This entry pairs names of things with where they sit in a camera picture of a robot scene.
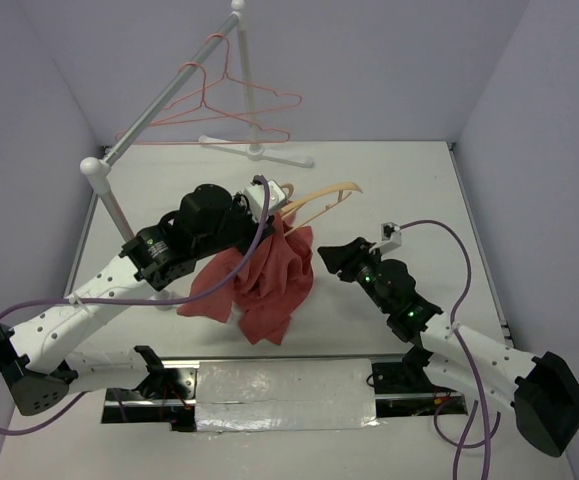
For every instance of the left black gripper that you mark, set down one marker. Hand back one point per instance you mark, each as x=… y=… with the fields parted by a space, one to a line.
x=238 y=205

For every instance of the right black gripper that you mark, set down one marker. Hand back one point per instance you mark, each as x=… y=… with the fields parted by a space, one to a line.
x=347 y=257

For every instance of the red t shirt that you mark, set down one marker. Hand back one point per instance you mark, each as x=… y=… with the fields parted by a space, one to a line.
x=268 y=289

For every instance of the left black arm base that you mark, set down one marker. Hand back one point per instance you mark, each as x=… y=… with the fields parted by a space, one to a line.
x=171 y=401

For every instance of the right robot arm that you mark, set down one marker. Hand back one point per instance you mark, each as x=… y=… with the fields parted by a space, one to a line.
x=541 y=392

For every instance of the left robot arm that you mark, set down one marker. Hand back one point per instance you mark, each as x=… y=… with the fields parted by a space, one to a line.
x=40 y=360

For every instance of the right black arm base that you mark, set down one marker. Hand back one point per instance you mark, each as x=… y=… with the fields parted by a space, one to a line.
x=398 y=377

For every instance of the silver foil tape panel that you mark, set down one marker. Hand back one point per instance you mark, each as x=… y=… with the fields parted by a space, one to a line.
x=292 y=395

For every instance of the white garment rack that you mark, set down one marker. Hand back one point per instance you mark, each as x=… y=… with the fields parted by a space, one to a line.
x=97 y=170

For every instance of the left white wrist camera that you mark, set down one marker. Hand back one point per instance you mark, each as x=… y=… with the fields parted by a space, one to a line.
x=264 y=199

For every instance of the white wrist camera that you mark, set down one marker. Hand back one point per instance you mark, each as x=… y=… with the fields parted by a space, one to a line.
x=391 y=238
x=264 y=199

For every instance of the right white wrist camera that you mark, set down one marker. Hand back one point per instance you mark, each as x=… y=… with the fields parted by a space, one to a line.
x=391 y=238

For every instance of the pink wire hanger near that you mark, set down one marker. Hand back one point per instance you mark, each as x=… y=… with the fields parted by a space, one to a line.
x=204 y=112

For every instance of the pink wire hanger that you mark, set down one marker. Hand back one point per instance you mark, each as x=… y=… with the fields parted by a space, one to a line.
x=204 y=112
x=250 y=88

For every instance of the pink wire hanger far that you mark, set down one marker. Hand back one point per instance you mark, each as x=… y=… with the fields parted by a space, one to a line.
x=250 y=88

